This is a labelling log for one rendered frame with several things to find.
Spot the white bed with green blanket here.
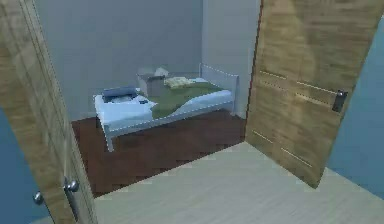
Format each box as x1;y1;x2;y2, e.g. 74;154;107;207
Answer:
93;62;240;153

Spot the pale yellow pillow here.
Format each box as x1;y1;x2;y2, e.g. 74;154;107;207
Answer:
164;76;196;90

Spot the dark blue laptop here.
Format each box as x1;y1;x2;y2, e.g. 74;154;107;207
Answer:
101;85;140;103

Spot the silver round door knob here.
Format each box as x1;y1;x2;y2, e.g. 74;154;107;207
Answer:
64;179;80;194
32;191;45;206

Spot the wooden room door with knobs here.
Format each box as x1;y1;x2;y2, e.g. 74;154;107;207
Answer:
0;0;100;224

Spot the wooden room door black handle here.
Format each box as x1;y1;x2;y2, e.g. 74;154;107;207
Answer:
244;0;384;190

